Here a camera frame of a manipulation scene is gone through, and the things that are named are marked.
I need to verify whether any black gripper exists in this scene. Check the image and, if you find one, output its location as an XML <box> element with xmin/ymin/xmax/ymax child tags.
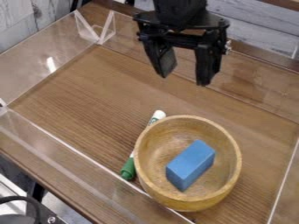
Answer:
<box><xmin>133</xmin><ymin>10</ymin><xmax>229</xmax><ymax>86</ymax></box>

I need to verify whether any blue block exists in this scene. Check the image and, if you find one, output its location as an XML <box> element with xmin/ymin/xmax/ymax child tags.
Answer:
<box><xmin>165</xmin><ymin>140</ymin><xmax>216</xmax><ymax>192</ymax></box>

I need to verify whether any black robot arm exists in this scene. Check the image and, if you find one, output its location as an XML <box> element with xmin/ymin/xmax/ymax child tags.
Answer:
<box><xmin>133</xmin><ymin>0</ymin><xmax>229</xmax><ymax>86</ymax></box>

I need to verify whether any brown wooden bowl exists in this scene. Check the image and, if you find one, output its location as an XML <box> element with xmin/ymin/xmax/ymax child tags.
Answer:
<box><xmin>135</xmin><ymin>115</ymin><xmax>241</xmax><ymax>212</ymax></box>

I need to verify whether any green white marker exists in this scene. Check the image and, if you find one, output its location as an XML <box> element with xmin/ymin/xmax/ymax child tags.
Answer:
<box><xmin>119</xmin><ymin>109</ymin><xmax>167</xmax><ymax>181</ymax></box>

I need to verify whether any clear acrylic corner bracket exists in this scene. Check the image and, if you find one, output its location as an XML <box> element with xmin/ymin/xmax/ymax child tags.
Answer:
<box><xmin>73</xmin><ymin>10</ymin><xmax>116</xmax><ymax>46</ymax></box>

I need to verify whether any black cable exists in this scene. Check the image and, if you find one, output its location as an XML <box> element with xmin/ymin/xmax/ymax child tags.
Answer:
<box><xmin>0</xmin><ymin>195</ymin><xmax>42</xmax><ymax>224</ymax></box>

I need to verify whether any black metal table bracket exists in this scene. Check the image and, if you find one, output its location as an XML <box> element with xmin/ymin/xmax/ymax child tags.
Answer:
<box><xmin>25</xmin><ymin>203</ymin><xmax>68</xmax><ymax>224</ymax></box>

